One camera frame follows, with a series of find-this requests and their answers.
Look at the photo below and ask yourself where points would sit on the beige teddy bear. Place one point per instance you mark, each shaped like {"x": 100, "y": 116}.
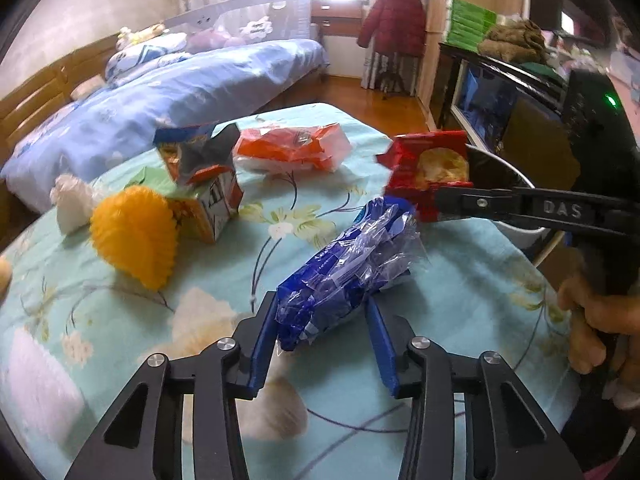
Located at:
{"x": 6, "y": 273}

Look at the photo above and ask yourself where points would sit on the white foam fruit net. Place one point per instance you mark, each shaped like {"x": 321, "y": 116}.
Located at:
{"x": 45, "y": 398}

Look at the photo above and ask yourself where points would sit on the white paper ball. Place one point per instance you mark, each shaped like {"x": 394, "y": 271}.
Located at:
{"x": 74, "y": 201}

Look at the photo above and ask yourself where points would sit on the wooden headboard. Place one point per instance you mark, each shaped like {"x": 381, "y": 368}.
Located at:
{"x": 46, "y": 92}

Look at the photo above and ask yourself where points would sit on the brown folded blanket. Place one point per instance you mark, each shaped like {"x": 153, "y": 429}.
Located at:
{"x": 517, "y": 42}

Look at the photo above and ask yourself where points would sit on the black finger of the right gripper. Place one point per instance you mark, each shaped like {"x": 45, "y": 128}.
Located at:
{"x": 537, "y": 208}

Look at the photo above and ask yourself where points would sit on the purple plush toy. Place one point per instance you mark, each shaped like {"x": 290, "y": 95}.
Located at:
{"x": 212, "y": 39}

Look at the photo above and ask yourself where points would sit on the right hand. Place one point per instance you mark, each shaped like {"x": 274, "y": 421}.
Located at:
{"x": 592, "y": 313}

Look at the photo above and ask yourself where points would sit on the black trash bin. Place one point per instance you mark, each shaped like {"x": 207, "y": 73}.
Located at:
{"x": 490, "y": 171}

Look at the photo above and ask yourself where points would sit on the blue clear plastic wrapper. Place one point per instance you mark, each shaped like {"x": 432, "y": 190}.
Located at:
{"x": 377, "y": 251}

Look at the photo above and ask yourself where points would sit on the orange green drink carton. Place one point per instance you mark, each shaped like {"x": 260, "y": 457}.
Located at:
{"x": 198, "y": 178}

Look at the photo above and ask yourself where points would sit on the yellow foam fruit net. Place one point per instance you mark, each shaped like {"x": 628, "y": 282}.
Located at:
{"x": 135, "y": 231}

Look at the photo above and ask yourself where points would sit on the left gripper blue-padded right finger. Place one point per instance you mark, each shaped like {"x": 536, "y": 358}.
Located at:
{"x": 507, "y": 434}

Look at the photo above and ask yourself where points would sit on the blue white pillow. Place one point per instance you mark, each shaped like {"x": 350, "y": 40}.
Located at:
{"x": 163, "y": 48}

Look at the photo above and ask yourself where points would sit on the stack of green boxes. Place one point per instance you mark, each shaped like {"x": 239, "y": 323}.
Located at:
{"x": 466, "y": 24}

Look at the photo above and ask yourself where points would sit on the black tv cabinet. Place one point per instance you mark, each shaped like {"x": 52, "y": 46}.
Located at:
{"x": 509, "y": 110}

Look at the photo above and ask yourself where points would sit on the dark red jacket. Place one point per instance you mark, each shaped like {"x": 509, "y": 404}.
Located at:
{"x": 394, "y": 27}

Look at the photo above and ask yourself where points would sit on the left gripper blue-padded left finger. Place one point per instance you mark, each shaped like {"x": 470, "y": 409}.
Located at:
{"x": 139, "y": 435}

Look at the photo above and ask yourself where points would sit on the orange plastic snack bag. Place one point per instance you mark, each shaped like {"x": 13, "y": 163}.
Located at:
{"x": 278, "y": 149}

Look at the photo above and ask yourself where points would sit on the white mesh bed rail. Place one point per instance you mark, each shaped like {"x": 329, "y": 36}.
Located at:
{"x": 251, "y": 20}

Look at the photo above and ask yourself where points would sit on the red chip bag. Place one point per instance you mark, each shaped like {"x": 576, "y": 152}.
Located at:
{"x": 423, "y": 163}

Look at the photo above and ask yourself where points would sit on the small yellow plush toy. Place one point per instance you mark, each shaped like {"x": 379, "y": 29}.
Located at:
{"x": 128, "y": 38}

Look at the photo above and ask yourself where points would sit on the blue bed quilt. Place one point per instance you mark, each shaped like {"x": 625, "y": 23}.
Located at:
{"x": 89, "y": 137}

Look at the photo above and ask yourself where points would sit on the wooden window desk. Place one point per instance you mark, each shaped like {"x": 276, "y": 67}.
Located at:
{"x": 338, "y": 18}

